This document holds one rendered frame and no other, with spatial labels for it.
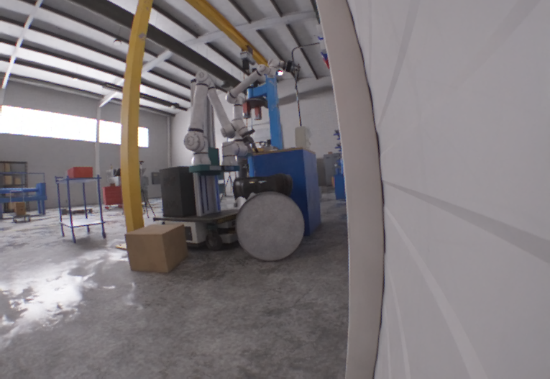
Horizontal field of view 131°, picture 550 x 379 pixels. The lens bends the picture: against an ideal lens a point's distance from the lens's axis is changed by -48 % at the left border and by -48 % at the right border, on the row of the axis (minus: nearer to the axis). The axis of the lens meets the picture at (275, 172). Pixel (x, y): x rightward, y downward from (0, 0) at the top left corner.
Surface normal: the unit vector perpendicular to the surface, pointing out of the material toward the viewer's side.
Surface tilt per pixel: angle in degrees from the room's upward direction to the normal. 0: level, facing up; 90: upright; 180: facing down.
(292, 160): 90
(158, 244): 90
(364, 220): 90
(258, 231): 77
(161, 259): 90
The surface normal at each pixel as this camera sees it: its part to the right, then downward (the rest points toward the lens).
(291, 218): -0.11, -0.25
